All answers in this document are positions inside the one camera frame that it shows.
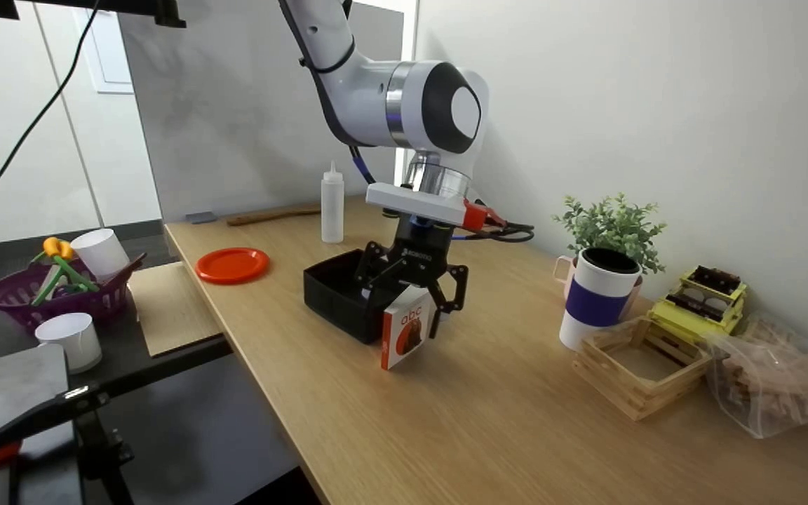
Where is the purple bowl with vegetables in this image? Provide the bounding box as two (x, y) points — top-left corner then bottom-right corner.
(0, 257), (142, 332)

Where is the orange plastic plate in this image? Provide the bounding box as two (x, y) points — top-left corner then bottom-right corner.
(194, 248), (268, 285)

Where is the green plant pink pot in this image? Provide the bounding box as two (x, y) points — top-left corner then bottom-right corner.
(556, 194), (664, 276)

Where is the wooden slat tray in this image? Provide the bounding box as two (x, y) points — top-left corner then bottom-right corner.
(576, 316), (709, 422)

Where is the wooden stick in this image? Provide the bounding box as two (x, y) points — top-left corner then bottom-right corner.
(223, 204), (320, 228)

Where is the white cup blue band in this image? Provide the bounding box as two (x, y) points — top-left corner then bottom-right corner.
(557, 248), (639, 351)

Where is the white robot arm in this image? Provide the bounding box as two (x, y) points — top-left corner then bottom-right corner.
(277, 0), (489, 343)

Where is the clear plastic bag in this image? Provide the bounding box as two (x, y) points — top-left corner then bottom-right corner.
(706, 316), (808, 441)

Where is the white squeeze bottle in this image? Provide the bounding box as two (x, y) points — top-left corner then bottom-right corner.
(320, 166), (344, 245)

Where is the white paper cup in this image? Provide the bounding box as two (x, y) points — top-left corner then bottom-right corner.
(33, 312), (103, 374)

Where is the black lunch box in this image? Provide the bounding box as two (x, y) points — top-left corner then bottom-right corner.
(302, 249), (403, 344)

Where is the white cup in bowl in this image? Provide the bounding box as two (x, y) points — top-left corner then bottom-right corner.
(69, 228), (129, 284)

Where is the cardboard sheet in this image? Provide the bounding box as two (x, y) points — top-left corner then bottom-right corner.
(129, 260), (221, 356)

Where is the yellow box of items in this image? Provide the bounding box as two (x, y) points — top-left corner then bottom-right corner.
(648, 267), (749, 343)

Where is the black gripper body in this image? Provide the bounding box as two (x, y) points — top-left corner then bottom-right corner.
(358, 217), (469, 297)

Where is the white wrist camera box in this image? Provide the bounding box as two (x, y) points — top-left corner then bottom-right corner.
(364, 182), (466, 228)

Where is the black hanging cable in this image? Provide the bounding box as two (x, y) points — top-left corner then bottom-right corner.
(0, 0), (106, 231)

